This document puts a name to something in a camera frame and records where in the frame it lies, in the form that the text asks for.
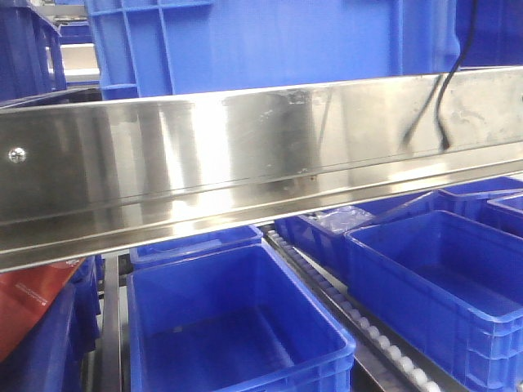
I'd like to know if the dark blue bin lower middle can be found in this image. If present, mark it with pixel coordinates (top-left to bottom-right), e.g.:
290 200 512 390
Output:
127 244 355 391

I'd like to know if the blue bin behind middle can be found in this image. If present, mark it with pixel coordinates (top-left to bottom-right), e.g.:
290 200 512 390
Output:
130 225 263 270

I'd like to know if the stainless steel shelf rail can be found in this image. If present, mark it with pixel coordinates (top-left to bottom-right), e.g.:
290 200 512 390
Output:
1 67 522 271

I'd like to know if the dark blue bin upper right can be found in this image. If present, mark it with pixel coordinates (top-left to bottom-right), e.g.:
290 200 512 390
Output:
462 1 522 68

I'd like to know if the rail screw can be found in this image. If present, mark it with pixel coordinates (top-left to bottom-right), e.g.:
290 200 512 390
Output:
7 147 27 164

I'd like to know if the blue bin with plastic bag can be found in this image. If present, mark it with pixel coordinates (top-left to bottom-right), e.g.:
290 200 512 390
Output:
275 191 445 283

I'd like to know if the dark blue bin upper left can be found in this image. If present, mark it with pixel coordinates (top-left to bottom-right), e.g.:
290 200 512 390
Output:
1 1 66 101

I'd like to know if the dark blue bin lower right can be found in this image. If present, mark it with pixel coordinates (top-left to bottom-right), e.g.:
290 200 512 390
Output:
346 211 522 391

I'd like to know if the black cable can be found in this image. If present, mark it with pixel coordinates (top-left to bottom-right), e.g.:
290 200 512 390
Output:
436 0 480 150

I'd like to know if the dark blue bin lower left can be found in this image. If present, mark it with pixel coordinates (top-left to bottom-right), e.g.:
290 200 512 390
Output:
1 256 101 391

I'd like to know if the dark blue bin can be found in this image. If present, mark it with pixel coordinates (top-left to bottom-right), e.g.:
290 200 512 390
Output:
1 256 101 391
127 244 355 391
346 211 522 391
462 1 522 68
1 1 66 101

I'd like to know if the white roller track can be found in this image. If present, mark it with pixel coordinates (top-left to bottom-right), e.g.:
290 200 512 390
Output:
260 224 451 391

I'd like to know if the large light blue bin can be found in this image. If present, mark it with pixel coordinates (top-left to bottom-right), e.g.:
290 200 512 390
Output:
85 0 460 100

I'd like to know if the blue bin far right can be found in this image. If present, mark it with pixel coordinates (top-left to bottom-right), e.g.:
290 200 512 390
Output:
437 176 522 238

